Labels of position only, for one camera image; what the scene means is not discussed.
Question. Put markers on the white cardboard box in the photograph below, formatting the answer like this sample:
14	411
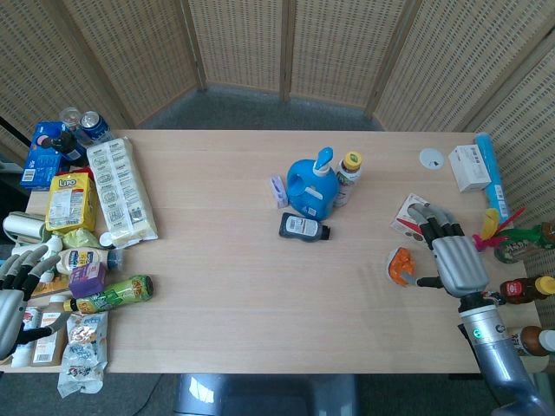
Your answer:
470	168

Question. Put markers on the blue detergent jug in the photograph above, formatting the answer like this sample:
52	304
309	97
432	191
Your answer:
313	187

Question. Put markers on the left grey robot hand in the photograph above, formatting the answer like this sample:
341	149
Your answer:
12	286

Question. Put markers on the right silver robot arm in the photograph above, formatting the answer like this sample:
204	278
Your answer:
498	351

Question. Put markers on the white lint roller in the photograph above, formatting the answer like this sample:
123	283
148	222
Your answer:
24	227

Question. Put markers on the clear plastic cup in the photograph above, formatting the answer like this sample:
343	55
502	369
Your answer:
69	118

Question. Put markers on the dark grey squeeze bottle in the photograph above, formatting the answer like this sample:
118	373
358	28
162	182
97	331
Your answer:
302	226

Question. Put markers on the green drink bottle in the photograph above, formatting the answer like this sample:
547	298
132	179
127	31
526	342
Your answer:
112	295

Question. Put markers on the pale green pouch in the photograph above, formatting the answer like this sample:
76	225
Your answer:
79	238

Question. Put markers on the yellow Lipo snack bag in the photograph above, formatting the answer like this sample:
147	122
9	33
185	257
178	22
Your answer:
70	202

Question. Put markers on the colourful feather shuttlecock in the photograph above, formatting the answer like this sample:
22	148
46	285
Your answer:
492	227

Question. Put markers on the brown sauce bottle red label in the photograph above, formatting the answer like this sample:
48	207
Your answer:
522	289

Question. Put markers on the yellow-capped drink bottle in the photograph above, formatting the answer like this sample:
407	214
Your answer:
348	178

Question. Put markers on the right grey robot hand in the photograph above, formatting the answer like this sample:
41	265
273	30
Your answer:
461	265

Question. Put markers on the orange snack cup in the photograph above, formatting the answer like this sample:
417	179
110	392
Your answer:
401	262

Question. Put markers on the blue soda can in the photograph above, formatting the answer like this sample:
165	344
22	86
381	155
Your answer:
94	125

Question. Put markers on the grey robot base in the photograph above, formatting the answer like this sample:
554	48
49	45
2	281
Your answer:
266	394

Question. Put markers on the blue cookie box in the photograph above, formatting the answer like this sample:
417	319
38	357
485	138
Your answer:
41	160

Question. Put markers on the long white noodle package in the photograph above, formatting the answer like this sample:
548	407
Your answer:
120	190

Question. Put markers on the orange white carton box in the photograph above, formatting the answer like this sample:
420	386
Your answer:
48	338

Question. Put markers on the white blue snack bag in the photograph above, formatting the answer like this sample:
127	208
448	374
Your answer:
84	353

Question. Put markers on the dark cola bottle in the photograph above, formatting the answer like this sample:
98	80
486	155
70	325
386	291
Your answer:
65	145

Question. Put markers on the white mayonnaise bottle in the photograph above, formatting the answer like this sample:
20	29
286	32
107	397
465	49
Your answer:
82	260

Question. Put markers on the brown bottle white label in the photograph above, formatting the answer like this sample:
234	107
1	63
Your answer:
535	340

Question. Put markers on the small purple packet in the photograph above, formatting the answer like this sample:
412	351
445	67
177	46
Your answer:
278	191

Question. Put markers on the light blue tube pack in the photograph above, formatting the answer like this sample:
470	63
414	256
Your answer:
492	173

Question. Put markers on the white red snack box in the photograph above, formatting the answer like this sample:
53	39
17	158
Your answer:
405	221

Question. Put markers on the woven folding screen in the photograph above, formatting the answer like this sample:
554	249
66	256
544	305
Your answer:
277	52

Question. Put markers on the purple small box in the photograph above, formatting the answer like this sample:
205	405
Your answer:
88	281

